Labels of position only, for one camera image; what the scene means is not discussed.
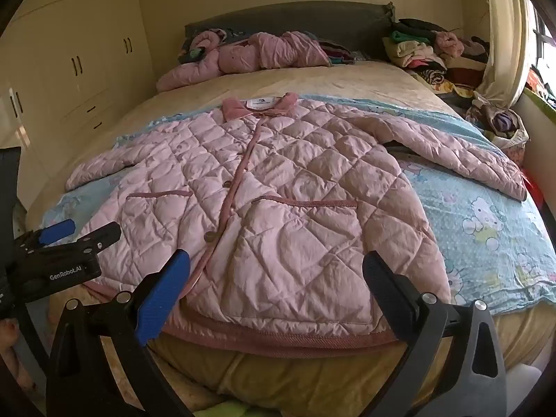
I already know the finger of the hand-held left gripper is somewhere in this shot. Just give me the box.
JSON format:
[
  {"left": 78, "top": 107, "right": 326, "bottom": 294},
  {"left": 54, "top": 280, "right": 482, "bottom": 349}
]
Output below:
[
  {"left": 37, "top": 219, "right": 77, "bottom": 245},
  {"left": 82, "top": 221, "right": 123, "bottom": 253}
]

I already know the striped cloth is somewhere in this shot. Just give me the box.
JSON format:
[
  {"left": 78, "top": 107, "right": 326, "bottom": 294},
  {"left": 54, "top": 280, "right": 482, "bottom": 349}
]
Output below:
[{"left": 317, "top": 39, "right": 370, "bottom": 64}]

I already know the pile of mixed clothes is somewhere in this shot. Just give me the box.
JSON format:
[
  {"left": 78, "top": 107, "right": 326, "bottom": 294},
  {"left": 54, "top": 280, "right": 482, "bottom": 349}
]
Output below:
[{"left": 382, "top": 18, "right": 491, "bottom": 92}]

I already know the black panel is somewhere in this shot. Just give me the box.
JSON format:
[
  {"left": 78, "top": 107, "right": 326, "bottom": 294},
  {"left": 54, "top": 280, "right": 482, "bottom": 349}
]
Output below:
[{"left": 0, "top": 147, "right": 22, "bottom": 227}]

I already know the pink quilted jacket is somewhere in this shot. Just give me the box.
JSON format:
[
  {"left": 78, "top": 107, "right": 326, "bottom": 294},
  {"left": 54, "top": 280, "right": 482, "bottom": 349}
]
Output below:
[{"left": 65, "top": 92, "right": 528, "bottom": 359}]

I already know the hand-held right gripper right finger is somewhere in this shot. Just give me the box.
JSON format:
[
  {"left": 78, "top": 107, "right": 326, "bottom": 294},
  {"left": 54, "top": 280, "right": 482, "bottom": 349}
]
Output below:
[{"left": 362, "top": 250, "right": 508, "bottom": 417}]

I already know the green cloth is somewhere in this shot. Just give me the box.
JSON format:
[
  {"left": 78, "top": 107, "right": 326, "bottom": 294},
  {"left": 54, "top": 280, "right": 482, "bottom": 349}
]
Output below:
[{"left": 191, "top": 402, "right": 261, "bottom": 417}]

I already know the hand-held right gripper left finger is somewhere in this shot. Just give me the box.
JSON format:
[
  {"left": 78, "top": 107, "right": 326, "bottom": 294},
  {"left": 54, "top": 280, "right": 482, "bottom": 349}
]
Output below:
[{"left": 43, "top": 248, "right": 194, "bottom": 417}]

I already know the red cloth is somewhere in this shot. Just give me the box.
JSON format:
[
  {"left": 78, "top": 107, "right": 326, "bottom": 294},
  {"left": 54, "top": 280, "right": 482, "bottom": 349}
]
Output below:
[{"left": 519, "top": 167, "right": 543, "bottom": 209}]

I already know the plastic bag with purple cloth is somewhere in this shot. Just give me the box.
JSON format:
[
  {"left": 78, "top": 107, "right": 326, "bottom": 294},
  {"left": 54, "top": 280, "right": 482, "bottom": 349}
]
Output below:
[{"left": 466, "top": 93, "right": 531, "bottom": 150}]

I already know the cream wardrobe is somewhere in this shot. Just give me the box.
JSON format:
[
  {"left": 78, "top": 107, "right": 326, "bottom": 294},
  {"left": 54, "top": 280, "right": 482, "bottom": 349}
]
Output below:
[{"left": 0, "top": 0, "right": 157, "bottom": 209}]

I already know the bed with beige sheet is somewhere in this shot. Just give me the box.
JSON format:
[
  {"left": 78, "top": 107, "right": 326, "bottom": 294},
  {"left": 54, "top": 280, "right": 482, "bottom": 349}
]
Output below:
[{"left": 24, "top": 58, "right": 556, "bottom": 417}]

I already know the cream curtain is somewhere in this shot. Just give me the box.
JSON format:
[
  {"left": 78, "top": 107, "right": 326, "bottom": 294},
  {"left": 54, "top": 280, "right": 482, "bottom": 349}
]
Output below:
[{"left": 473, "top": 0, "right": 535, "bottom": 109}]

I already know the window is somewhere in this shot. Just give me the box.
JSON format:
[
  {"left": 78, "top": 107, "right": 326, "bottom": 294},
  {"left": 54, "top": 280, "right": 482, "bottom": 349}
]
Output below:
[{"left": 528, "top": 9, "right": 556, "bottom": 109}]

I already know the crumpled pink padded garment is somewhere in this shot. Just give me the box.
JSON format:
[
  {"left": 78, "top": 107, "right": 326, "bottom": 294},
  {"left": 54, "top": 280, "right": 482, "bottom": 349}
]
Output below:
[{"left": 155, "top": 30, "right": 333, "bottom": 93}]

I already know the grey padded headboard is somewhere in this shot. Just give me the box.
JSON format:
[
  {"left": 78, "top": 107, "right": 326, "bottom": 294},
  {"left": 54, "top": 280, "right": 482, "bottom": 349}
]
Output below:
[{"left": 185, "top": 1, "right": 397, "bottom": 59}]

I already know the blue cartoon print blanket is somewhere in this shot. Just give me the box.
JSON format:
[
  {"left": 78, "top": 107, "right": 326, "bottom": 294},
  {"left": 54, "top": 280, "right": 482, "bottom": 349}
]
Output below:
[{"left": 41, "top": 93, "right": 556, "bottom": 318}]

